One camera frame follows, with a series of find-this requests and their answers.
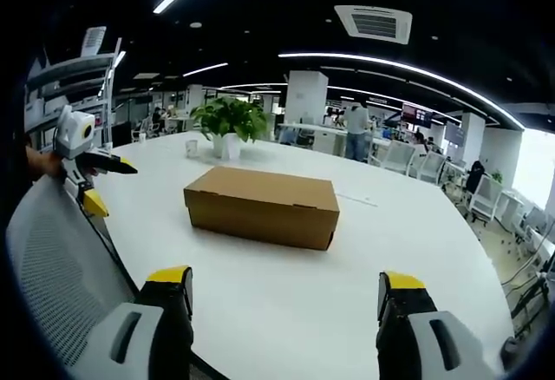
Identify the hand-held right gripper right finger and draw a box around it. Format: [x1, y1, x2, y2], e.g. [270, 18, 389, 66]
[375, 271, 495, 380]

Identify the grey metal shelf rack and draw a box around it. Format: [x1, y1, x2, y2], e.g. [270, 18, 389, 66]
[23, 36, 123, 152]

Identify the ceiling air conditioner vent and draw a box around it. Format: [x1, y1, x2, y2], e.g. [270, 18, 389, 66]
[334, 4, 414, 45]

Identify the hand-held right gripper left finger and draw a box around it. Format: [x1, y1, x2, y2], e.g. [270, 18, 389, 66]
[79, 265, 195, 380]

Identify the green potted plant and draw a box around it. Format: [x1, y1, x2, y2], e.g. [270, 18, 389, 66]
[189, 96, 269, 160]

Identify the white square pillar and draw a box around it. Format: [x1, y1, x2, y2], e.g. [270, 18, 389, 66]
[284, 69, 330, 126]

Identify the white mesh office chair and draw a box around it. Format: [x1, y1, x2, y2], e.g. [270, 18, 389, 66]
[467, 174, 504, 225]
[416, 150, 447, 185]
[377, 139, 416, 176]

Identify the brown cardboard shoe box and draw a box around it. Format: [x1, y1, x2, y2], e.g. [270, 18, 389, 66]
[183, 165, 341, 252]

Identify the grey mesh office chair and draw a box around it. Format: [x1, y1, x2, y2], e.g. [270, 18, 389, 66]
[4, 174, 140, 372]

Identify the wall display screen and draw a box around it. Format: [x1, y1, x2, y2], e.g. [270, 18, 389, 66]
[401, 102, 434, 129]

